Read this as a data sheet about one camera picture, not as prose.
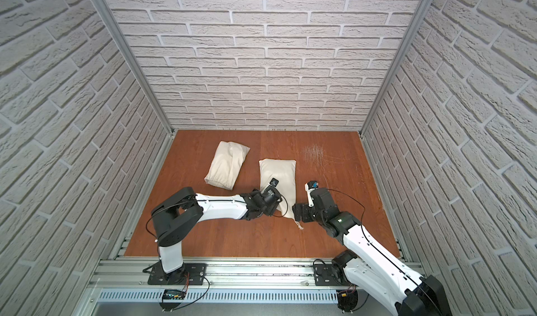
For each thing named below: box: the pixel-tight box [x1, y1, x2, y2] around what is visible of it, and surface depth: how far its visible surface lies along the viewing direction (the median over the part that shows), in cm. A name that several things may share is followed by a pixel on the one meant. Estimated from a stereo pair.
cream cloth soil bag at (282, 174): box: [258, 158, 304, 231], surface depth 97 cm
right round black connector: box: [337, 289, 358, 312], surface depth 72 cm
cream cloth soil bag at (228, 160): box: [204, 141, 251, 191], surface depth 99 cm
